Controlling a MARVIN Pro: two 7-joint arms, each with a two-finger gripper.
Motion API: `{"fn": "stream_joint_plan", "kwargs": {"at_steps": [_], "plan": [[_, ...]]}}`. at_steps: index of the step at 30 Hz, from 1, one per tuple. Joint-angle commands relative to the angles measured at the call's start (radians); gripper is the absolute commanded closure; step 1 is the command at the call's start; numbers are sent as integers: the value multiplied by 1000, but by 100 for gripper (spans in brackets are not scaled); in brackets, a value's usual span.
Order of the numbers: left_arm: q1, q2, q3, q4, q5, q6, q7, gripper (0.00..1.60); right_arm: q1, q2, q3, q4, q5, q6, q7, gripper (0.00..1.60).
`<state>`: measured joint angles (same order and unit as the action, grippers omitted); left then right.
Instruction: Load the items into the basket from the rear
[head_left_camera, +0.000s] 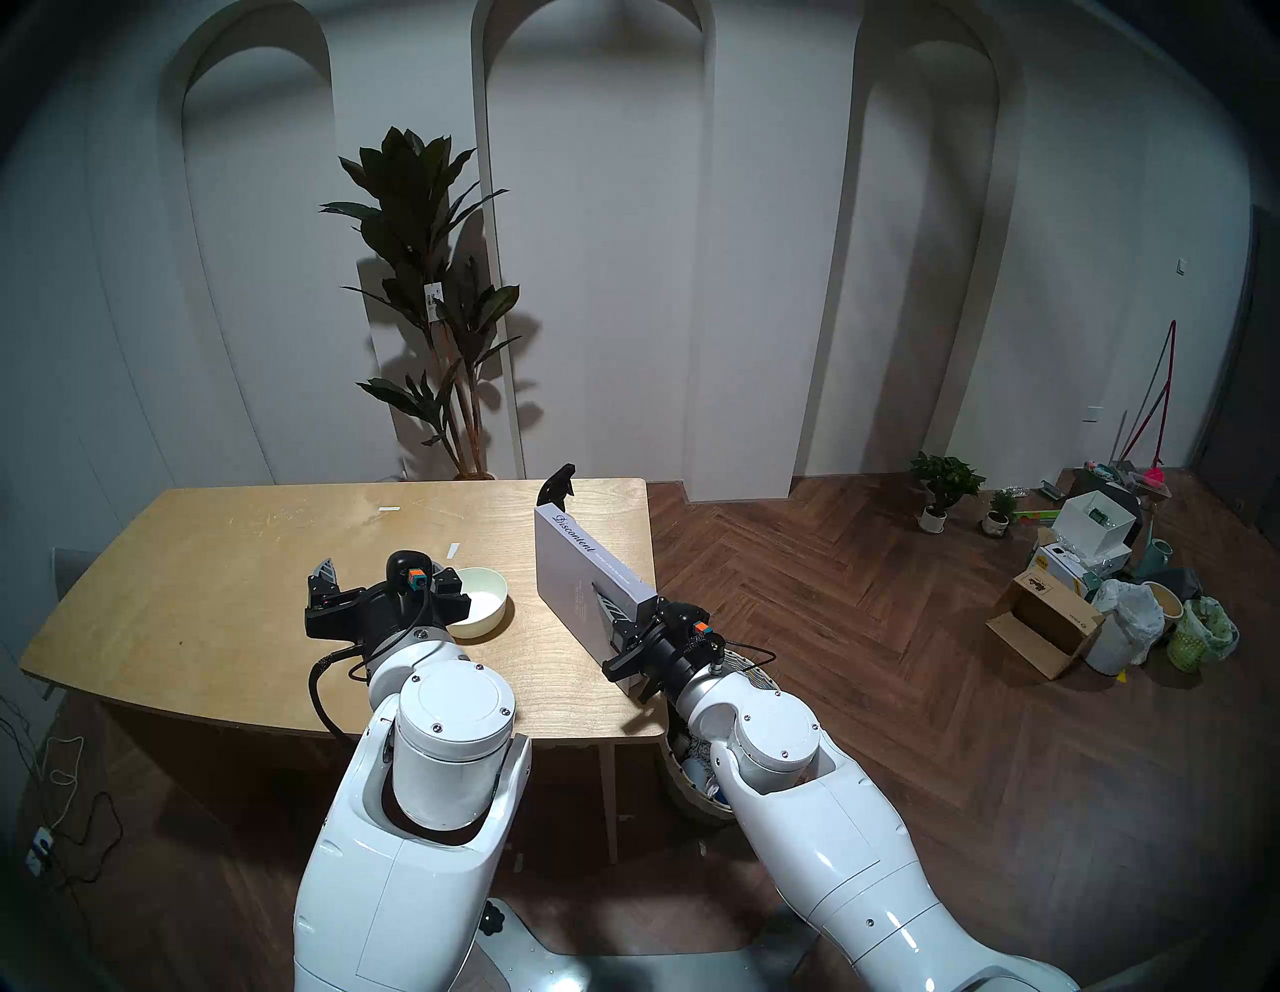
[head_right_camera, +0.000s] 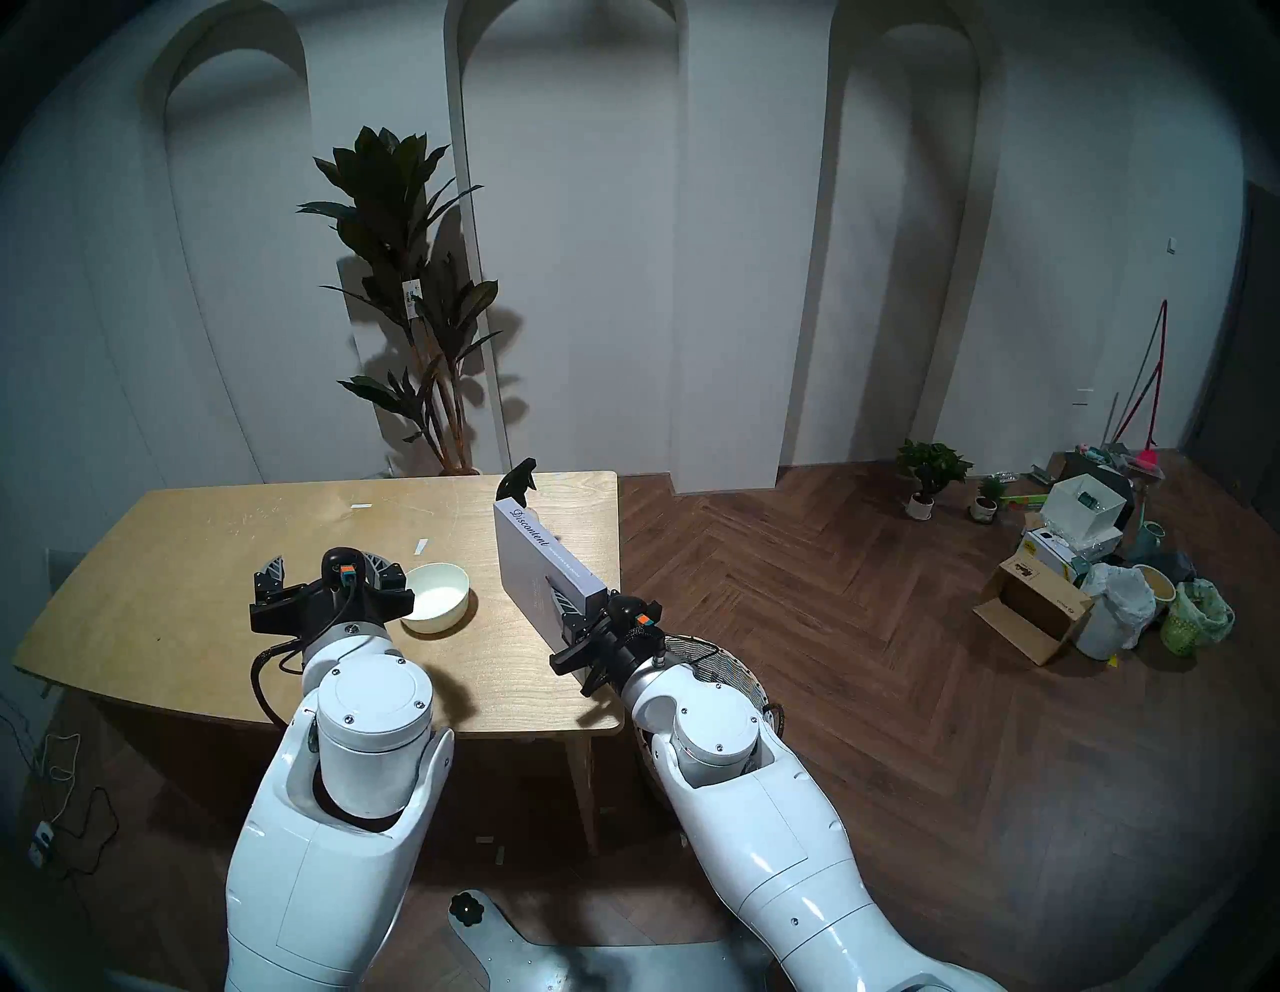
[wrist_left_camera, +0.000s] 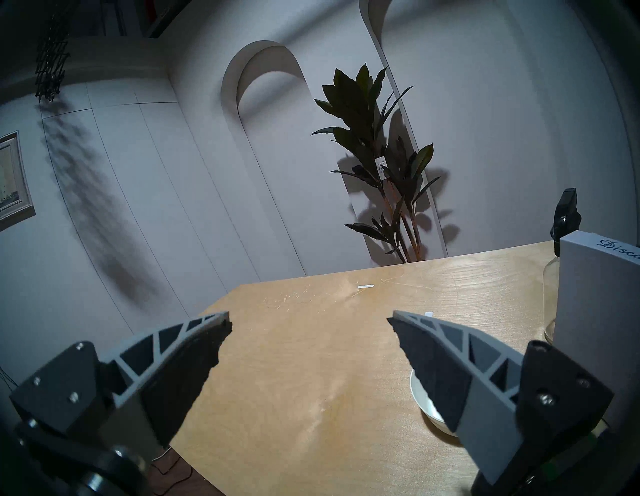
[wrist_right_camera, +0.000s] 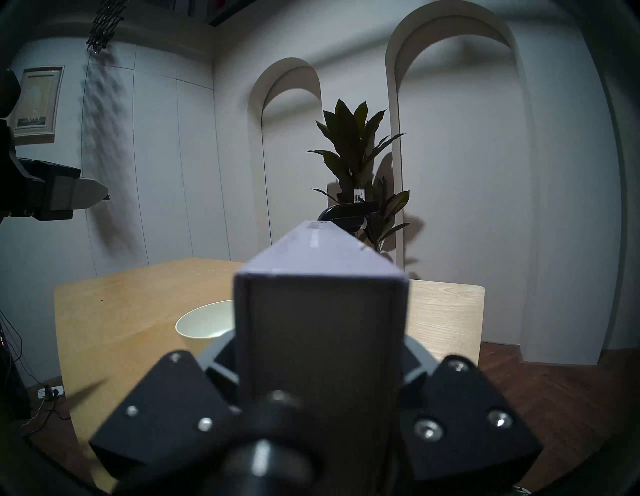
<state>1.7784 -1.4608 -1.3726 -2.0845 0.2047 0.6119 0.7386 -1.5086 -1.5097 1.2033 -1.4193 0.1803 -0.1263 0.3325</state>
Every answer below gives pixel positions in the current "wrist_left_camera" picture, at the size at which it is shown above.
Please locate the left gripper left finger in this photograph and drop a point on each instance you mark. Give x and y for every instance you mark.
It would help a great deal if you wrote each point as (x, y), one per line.
(125, 385)

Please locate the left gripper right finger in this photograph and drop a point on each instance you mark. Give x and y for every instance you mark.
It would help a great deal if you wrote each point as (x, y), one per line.
(490, 400)

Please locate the white bowl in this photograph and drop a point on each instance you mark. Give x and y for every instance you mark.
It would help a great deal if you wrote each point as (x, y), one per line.
(424, 405)

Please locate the grey printed box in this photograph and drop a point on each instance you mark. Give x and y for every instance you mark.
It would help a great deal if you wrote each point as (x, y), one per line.
(600, 310)

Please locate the clear spray bottle black head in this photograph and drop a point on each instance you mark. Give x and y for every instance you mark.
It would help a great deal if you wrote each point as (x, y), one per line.
(566, 215)

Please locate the light wooden table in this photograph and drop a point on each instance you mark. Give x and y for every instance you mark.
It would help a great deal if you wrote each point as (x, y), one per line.
(325, 350)

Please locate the tall potted leafy plant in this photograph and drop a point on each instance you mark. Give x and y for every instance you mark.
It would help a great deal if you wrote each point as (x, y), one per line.
(355, 100)

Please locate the black hanging lattice ornament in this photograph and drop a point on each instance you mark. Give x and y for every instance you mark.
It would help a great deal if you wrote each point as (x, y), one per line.
(50, 55)

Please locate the framed wall picture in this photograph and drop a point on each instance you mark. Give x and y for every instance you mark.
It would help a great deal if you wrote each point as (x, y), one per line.
(12, 180)

